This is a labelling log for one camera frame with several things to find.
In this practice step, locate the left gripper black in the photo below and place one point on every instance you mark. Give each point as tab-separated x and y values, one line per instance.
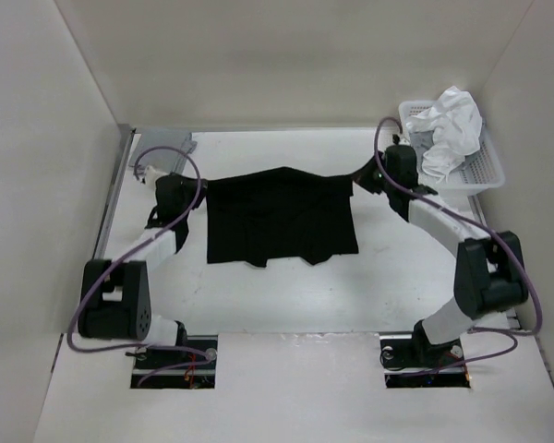
191	185

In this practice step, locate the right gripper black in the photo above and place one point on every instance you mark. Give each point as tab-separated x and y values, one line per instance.
363	176

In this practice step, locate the black tank top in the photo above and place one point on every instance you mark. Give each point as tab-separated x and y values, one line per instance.
279	213

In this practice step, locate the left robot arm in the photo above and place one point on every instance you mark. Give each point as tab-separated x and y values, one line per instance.
115	299

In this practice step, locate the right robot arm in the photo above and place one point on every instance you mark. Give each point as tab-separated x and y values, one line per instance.
487	277

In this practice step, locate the white tank top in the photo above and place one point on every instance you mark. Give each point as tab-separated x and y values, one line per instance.
455	124

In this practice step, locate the white plastic basket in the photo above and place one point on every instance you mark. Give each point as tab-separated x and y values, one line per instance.
479	172

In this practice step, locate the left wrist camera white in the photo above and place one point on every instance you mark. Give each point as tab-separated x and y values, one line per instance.
149	175

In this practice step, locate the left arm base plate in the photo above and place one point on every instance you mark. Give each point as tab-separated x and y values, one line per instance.
194	368

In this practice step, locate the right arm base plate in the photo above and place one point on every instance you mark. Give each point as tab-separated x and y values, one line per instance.
405	368

